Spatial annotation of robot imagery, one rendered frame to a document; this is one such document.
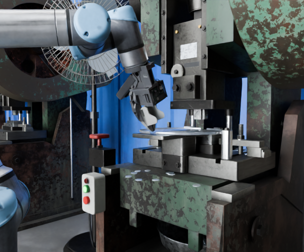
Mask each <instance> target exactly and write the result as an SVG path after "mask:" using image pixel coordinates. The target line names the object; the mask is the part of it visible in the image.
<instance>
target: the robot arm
mask: <svg viewBox="0 0 304 252"><path fill-rule="evenodd" d="M65 46H68V47H69V49H70V52H71V54H72V56H73V58H74V59H75V60H77V61H79V60H82V59H88V58H89V57H92V56H95V55H98V54H101V53H104V52H107V51H110V50H113V49H115V48H117V51H118V54H119V57H120V60H121V64H122V67H124V70H125V73H127V74H128V73H132V74H130V75H129V77H128V78H127V80H126V81H125V82H124V84H123V85H122V86H121V88H120V89H119V91H118V92H117V93H116V96H117V97H118V98H119V99H120V100H122V99H123V98H127V97H128V96H130V104H131V108H132V111H133V113H134V115H135V116H136V118H137V119H138V120H139V121H140V122H141V123H142V124H143V125H144V126H145V127H146V128H147V129H148V130H150V131H151V132H154V131H155V128H156V123H158V120H160V119H163V118H164V117H165V114H164V112H163V111H161V110H159V109H158V108H157V105H156V104H158V103H159V102H161V101H162V100H164V99H165V98H166V97H168V95H167V92H166V88H165V85H164V81H163V80H159V79H155V78H154V74H153V71H152V68H153V67H155V63H154V62H149V61H148V56H147V52H146V49H145V45H144V42H143V38H142V35H141V31H140V28H139V24H138V20H137V17H136V14H135V12H134V9H133V7H132V6H130V5H126V6H122V7H119V8H116V9H113V10H110V11H106V10H105V9H104V8H103V7H102V6H101V5H99V4H96V3H86V4H84V5H82V6H81V7H79V8H78V9H66V10H65V9H0V48H32V47H65ZM141 106H143V107H141ZM30 200H31V198H30V192H29V190H28V188H27V186H26V185H25V184H24V183H23V182H21V181H20V180H18V178H17V176H16V175H15V173H14V171H13V169H12V168H10V167H6V166H4V165H3V164H2V162H1V160H0V252H18V228H19V226H20V224H21V222H22V220H23V218H24V217H25V216H26V214H27V212H28V210H29V207H30Z"/></svg>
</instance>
